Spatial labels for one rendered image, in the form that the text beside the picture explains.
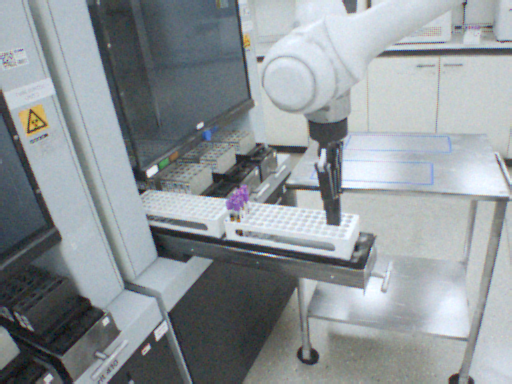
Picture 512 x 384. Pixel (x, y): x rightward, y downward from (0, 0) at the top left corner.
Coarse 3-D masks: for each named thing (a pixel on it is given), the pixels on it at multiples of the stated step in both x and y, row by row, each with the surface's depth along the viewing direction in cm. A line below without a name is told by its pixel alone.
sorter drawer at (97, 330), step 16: (0, 320) 77; (80, 320) 74; (96, 320) 75; (112, 320) 78; (16, 336) 73; (64, 336) 70; (80, 336) 71; (96, 336) 74; (112, 336) 78; (48, 352) 69; (64, 352) 68; (80, 352) 71; (96, 352) 74; (112, 352) 74; (64, 368) 68; (80, 368) 71
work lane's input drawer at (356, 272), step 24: (168, 240) 101; (192, 240) 97; (216, 240) 94; (360, 240) 86; (240, 264) 93; (264, 264) 89; (288, 264) 86; (312, 264) 83; (336, 264) 82; (360, 264) 79; (360, 288) 80; (384, 288) 80
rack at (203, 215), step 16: (160, 192) 110; (144, 208) 103; (160, 208) 102; (176, 208) 100; (192, 208) 99; (208, 208) 99; (224, 208) 97; (160, 224) 102; (176, 224) 104; (192, 224) 103; (208, 224) 94; (224, 224) 96
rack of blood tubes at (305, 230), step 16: (256, 208) 95; (272, 208) 95; (288, 208) 93; (240, 224) 89; (256, 224) 89; (272, 224) 87; (288, 224) 87; (304, 224) 86; (320, 224) 85; (352, 224) 83; (240, 240) 91; (256, 240) 89; (272, 240) 88; (288, 240) 91; (304, 240) 90; (320, 240) 81; (336, 240) 80; (352, 240) 81; (336, 256) 81
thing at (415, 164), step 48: (384, 144) 131; (432, 144) 126; (480, 144) 121; (288, 192) 116; (384, 192) 104; (432, 192) 99; (480, 192) 95; (336, 288) 150; (432, 288) 142; (480, 288) 108; (432, 336) 124
